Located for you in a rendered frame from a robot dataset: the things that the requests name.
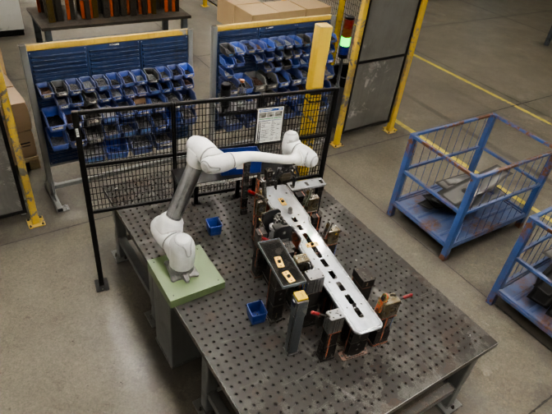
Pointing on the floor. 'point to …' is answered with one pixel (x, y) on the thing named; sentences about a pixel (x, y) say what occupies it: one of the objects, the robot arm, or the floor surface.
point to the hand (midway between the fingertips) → (284, 185)
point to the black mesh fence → (183, 149)
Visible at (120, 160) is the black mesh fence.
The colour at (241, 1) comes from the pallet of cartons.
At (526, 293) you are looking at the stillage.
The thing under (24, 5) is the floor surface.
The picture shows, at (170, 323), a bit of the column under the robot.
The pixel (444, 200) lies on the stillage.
